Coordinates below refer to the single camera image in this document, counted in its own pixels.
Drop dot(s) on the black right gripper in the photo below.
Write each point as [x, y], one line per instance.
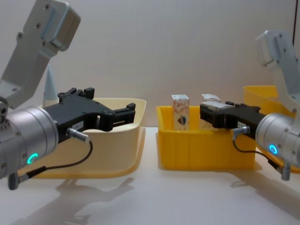
[246, 117]

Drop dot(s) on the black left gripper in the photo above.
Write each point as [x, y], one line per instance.
[75, 110]

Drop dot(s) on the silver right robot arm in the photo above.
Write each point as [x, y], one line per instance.
[281, 131]

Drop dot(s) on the yellow plastic bin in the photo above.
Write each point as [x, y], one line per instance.
[260, 93]
[199, 150]

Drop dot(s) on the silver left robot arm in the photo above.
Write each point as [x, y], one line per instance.
[25, 136]

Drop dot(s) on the white cone-shaped bottle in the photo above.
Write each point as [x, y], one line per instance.
[50, 89]

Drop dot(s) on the patterned small drink carton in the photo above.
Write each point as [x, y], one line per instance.
[210, 98]
[180, 112]

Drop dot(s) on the cream plastic bin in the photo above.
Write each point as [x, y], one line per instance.
[112, 152]

